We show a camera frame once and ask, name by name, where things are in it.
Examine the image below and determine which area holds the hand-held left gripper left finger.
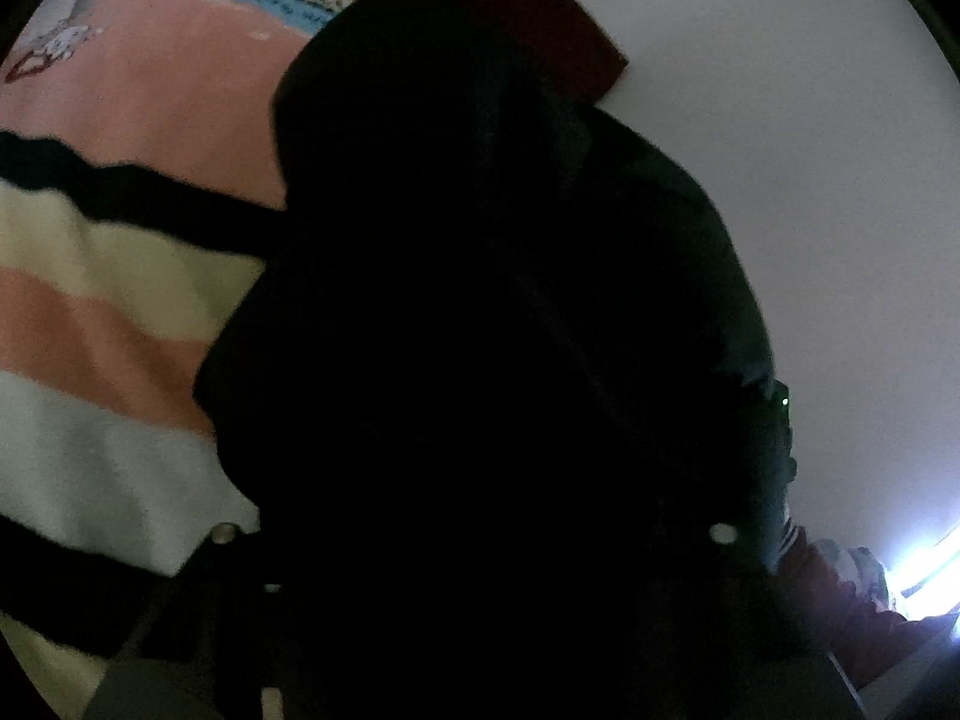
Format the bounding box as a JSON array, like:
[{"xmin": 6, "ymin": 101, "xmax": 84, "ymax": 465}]
[{"xmin": 82, "ymin": 523, "xmax": 260, "ymax": 720}]

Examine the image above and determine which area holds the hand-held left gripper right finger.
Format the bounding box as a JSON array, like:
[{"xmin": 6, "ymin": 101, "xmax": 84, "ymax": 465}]
[{"xmin": 705, "ymin": 521, "xmax": 865, "ymax": 720}]

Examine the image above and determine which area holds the black garment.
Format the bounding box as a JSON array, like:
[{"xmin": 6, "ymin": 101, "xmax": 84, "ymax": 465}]
[{"xmin": 193, "ymin": 0, "xmax": 781, "ymax": 720}]

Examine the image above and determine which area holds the person's right forearm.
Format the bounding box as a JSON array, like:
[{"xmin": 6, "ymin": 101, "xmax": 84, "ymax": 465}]
[{"xmin": 776, "ymin": 510, "xmax": 960, "ymax": 691}]

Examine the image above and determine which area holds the striped pink cartoon blanket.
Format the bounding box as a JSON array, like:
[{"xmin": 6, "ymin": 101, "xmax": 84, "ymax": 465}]
[{"xmin": 0, "ymin": 0, "xmax": 376, "ymax": 713}]

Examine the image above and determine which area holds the dark red headboard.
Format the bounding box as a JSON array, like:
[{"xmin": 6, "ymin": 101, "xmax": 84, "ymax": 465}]
[{"xmin": 315, "ymin": 0, "xmax": 631, "ymax": 104}]

